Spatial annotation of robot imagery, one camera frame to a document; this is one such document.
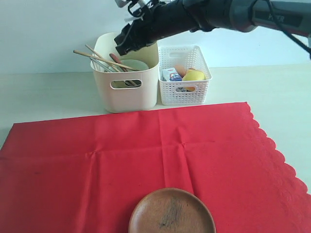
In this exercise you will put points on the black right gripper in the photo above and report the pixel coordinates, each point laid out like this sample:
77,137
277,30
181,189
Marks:
160,21

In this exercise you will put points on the brown wooden spoon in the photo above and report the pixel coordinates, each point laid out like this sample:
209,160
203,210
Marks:
117,60

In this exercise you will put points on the wooden chopstick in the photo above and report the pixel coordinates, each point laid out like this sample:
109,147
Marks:
104,60
113,67

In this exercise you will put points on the white ceramic bowl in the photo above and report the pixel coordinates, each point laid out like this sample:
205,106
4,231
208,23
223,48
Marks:
136,64

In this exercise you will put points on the steel table knife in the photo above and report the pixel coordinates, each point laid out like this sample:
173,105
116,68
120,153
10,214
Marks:
100,67

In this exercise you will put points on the white blue milk carton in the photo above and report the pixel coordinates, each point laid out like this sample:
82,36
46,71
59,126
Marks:
171,75

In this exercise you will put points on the yellow lemon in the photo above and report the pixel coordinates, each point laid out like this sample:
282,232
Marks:
193,75

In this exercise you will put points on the red table cloth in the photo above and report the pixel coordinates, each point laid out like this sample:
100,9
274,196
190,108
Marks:
86,174

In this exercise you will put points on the brown wooden plate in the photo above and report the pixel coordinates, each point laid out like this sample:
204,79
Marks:
171,210

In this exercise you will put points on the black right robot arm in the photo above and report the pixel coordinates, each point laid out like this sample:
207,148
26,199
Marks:
292,17

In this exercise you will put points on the cream plastic bin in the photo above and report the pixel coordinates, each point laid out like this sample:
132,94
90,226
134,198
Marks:
116,95

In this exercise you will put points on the white woven plastic basket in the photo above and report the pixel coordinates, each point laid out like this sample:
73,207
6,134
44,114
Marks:
180,92

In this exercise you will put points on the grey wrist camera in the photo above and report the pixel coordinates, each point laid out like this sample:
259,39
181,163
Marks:
122,3

